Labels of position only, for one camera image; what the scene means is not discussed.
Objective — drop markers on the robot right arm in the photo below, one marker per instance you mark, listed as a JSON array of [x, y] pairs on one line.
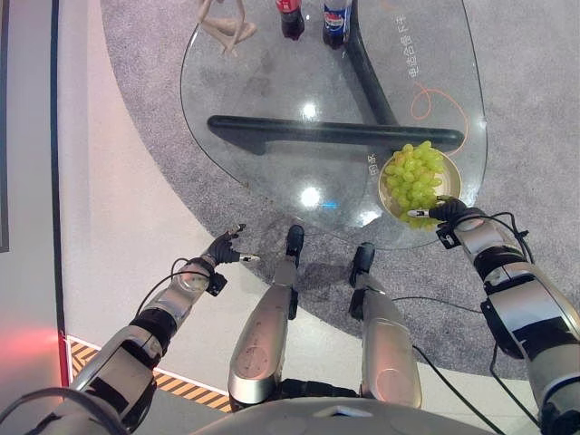
[[525, 299]]

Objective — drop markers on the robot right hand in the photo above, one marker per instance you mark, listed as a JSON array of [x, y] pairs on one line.
[[451, 209]]

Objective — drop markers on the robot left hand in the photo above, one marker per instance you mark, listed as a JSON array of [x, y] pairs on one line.
[[224, 250]]

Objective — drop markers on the green grape bunch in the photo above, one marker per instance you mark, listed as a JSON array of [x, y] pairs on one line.
[[414, 179]]

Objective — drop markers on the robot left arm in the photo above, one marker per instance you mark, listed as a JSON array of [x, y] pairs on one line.
[[136, 353]]

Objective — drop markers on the robot left leg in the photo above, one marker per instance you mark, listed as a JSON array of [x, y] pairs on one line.
[[263, 335]]

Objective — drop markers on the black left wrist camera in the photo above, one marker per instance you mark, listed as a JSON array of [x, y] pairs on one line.
[[217, 284]]

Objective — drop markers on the robot leg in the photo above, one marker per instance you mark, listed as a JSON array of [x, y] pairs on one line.
[[385, 344], [263, 335]]

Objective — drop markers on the blue label cola bottle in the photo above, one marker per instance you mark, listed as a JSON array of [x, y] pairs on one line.
[[336, 25]]

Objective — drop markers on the robot right leg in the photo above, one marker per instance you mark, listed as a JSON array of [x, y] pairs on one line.
[[385, 344]]

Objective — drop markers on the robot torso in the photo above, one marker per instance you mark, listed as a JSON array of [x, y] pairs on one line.
[[344, 419]]

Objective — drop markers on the red label cola bottle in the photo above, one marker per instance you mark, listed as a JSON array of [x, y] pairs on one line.
[[291, 20]]

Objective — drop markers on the round beige plate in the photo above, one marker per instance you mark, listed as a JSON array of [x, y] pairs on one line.
[[451, 179]]

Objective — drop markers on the beige abstract figurine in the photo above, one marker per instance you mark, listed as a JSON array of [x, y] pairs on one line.
[[226, 25]]

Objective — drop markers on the black vertical wall strip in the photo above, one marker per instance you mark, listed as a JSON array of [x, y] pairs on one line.
[[56, 181]]

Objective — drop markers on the grey round carpet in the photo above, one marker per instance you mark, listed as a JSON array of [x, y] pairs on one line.
[[521, 136]]

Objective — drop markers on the black table base frame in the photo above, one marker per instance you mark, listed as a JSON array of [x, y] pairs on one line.
[[335, 131]]

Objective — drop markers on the yellow black hazard tape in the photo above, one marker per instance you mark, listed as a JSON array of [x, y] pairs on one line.
[[181, 385]]

